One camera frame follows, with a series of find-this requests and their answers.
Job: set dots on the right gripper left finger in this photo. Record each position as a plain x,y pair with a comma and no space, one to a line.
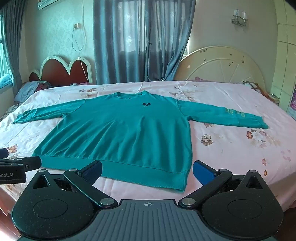
84,179

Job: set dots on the pile of clothes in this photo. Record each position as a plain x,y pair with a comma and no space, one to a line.
29,88

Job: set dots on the red heart-shaped headboard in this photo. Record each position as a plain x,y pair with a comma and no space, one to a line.
56,71

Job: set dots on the air conditioner unit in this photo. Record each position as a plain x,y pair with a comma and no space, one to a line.
45,3

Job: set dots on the wall sconce lamp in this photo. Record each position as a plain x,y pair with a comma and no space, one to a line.
239,18

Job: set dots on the blue grey curtain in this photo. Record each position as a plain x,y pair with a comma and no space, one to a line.
138,41

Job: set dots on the teal long sleeve sweatshirt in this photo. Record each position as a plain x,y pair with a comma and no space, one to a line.
140,138

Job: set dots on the pink floral bed sheet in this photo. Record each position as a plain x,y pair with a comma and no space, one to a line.
271,152

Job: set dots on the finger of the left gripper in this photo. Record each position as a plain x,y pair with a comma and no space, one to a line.
30,163

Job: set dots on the cream round headboard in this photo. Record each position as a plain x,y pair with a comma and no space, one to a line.
220,64

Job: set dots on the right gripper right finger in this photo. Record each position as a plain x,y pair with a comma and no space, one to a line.
212,181

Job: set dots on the cream wardrobe with posters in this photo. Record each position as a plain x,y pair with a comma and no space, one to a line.
283,85

